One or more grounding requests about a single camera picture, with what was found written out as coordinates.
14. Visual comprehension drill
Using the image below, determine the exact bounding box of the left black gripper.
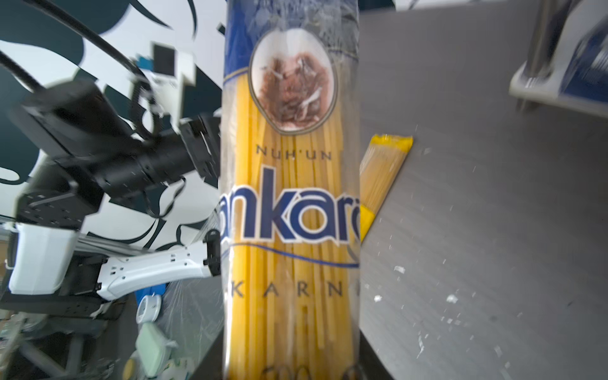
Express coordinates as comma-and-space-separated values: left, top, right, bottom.
9, 80, 220, 198

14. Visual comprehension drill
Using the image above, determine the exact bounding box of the blue label spaghetti bag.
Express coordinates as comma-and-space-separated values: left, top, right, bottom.
217, 1, 361, 379

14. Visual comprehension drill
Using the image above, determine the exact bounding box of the blue Barilla pasta box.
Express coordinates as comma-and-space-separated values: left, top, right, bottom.
560, 17, 607, 103

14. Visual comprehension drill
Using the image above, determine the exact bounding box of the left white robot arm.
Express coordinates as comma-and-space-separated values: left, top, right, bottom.
1, 1, 221, 318

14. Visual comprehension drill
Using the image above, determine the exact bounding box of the white two-tier shelf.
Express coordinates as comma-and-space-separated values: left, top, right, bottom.
509, 1, 607, 118

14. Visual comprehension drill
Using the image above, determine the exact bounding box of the yellow Pastatime bag leftmost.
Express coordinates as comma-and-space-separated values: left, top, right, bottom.
359, 135, 413, 241

